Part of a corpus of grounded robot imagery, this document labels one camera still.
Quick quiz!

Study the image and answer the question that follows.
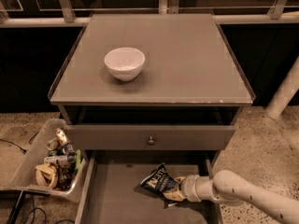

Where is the blue chip bag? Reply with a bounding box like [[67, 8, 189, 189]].
[[140, 163, 180, 203]]

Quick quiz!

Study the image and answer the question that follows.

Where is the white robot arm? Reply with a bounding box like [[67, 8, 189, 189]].
[[164, 170, 299, 224]]

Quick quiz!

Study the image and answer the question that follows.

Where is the round metal drawer knob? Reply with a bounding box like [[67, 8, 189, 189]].
[[147, 136, 155, 146]]

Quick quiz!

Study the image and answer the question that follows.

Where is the open grey middle drawer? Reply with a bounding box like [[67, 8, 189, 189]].
[[75, 150, 222, 224]]

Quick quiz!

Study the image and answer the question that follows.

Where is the grey drawer cabinet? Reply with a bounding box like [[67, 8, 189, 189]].
[[47, 13, 257, 170]]

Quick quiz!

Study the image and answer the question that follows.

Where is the grey top drawer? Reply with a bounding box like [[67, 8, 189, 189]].
[[66, 124, 235, 150]]

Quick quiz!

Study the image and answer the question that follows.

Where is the green item in bin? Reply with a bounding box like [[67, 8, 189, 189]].
[[74, 149, 81, 175]]

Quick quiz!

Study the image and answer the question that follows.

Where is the white can in bin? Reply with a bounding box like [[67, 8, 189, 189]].
[[44, 155, 71, 168]]

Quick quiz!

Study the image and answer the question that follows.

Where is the crushed can upper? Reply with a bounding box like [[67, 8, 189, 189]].
[[55, 128, 75, 155]]

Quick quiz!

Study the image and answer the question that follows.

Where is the white ceramic bowl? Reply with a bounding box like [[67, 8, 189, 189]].
[[104, 47, 145, 81]]

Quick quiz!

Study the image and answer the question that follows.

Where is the clear plastic bin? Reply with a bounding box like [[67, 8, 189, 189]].
[[0, 119, 88, 203]]

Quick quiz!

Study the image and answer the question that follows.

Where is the blue cable on floor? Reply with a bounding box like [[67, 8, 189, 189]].
[[23, 193, 76, 224]]

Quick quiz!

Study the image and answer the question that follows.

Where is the black cable on floor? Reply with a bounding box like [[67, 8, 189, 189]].
[[0, 130, 40, 155]]

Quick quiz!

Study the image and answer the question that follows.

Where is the metal window frame rail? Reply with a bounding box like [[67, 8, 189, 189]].
[[0, 0, 299, 27]]

